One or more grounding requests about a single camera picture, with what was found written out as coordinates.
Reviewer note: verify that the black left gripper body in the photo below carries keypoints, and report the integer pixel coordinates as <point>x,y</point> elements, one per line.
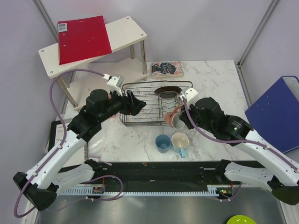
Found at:
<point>117,104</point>

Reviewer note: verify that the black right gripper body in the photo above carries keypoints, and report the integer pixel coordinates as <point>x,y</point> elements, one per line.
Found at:
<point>204,124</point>

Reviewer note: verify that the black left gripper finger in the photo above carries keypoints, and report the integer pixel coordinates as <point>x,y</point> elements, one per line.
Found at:
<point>131,99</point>
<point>134,106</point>

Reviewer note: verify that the pink patterned ceramic mug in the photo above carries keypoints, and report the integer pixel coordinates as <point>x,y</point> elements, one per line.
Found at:
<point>172,119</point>

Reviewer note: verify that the light blue ceramic mug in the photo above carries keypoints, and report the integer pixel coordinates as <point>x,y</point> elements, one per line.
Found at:
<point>180,142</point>

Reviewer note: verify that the small blue cup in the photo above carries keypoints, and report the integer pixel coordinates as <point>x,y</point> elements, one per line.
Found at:
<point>163,143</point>

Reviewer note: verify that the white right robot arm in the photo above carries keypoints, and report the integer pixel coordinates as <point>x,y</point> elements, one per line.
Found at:
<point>279,174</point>

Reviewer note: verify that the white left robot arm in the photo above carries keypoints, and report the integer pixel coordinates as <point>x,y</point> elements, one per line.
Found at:
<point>43,183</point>

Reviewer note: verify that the brown patterned ceramic bowl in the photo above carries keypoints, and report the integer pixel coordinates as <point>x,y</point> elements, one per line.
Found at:
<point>180,103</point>

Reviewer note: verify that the dark brown plate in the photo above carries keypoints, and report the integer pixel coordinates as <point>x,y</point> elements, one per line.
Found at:
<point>168,92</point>

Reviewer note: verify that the white two-tier shelf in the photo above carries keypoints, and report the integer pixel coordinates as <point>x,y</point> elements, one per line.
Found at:
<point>122,33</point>

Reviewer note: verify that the paperback book with dark cover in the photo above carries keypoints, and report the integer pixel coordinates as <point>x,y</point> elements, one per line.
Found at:
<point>166,70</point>

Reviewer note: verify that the black clipboard with paper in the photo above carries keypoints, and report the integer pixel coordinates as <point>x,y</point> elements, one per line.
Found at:
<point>56,134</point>

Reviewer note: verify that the red folder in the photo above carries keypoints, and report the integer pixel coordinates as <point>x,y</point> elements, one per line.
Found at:
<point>82,39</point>

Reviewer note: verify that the green plastic bowl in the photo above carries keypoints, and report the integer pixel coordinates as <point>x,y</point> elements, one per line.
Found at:
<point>240,219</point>

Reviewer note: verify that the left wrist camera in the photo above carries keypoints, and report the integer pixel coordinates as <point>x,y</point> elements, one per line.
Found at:
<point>114,83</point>

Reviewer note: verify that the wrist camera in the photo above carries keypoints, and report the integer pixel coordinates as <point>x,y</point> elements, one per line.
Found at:
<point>114,83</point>
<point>189,94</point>

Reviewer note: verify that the black wire dish rack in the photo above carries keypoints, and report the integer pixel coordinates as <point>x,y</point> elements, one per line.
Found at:
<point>152,114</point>

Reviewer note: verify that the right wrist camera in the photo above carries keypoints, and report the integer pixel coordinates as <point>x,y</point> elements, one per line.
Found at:
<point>189,94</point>

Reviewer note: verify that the blue ring binder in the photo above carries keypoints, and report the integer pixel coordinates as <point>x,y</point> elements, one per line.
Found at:
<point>275,115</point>

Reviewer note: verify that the white slotted cable duct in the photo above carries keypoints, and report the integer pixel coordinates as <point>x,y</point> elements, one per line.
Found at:
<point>95,190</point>

